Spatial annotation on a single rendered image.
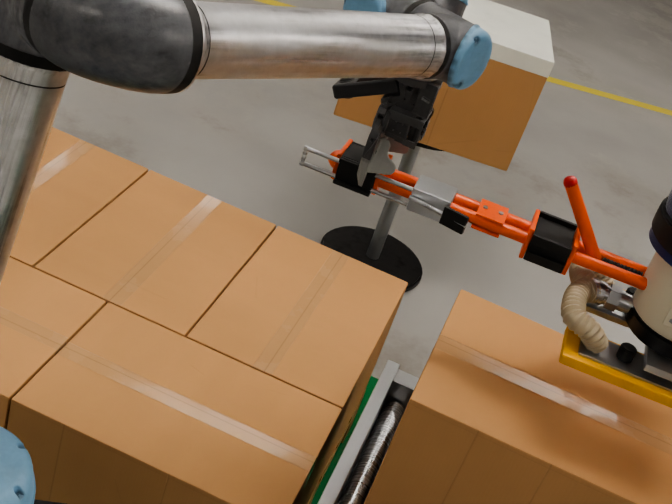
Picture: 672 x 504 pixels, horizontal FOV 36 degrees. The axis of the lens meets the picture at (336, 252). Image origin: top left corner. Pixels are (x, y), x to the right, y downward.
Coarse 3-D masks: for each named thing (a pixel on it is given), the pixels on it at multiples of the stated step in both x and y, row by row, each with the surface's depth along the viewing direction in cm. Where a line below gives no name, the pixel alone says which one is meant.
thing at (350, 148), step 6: (348, 144) 181; (354, 144) 181; (360, 144) 182; (342, 150) 178; (348, 150) 179; (354, 150) 179; (360, 150) 180; (348, 156) 177; (354, 156) 178; (360, 156) 178; (390, 156) 181; (336, 162) 178; (336, 168) 178; (378, 180) 177
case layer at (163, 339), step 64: (64, 192) 270; (128, 192) 279; (192, 192) 288; (64, 256) 248; (128, 256) 255; (192, 256) 263; (256, 256) 271; (320, 256) 280; (0, 320) 223; (64, 320) 229; (128, 320) 235; (192, 320) 242; (256, 320) 249; (320, 320) 256; (384, 320) 264; (0, 384) 208; (64, 384) 213; (128, 384) 218; (192, 384) 224; (256, 384) 230; (320, 384) 236; (64, 448) 207; (128, 448) 204; (192, 448) 209; (256, 448) 214; (320, 448) 219
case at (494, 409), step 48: (480, 336) 198; (528, 336) 202; (432, 384) 181; (480, 384) 185; (528, 384) 189; (576, 384) 194; (432, 432) 178; (480, 432) 175; (528, 432) 178; (576, 432) 182; (624, 432) 186; (384, 480) 186; (432, 480) 183; (480, 480) 179; (528, 480) 176; (576, 480) 173; (624, 480) 175
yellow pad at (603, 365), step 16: (576, 336) 174; (560, 352) 171; (576, 352) 170; (592, 352) 170; (608, 352) 172; (624, 352) 169; (576, 368) 169; (592, 368) 168; (608, 368) 169; (624, 368) 169; (640, 368) 170; (624, 384) 168; (640, 384) 167; (656, 384) 168; (656, 400) 167
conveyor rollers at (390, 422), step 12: (384, 408) 237; (396, 408) 236; (384, 420) 232; (396, 420) 233; (372, 432) 230; (384, 432) 228; (372, 444) 224; (384, 444) 225; (372, 456) 221; (360, 468) 217; (372, 468) 218; (360, 480) 214; (372, 480) 216; (348, 492) 211; (360, 492) 211
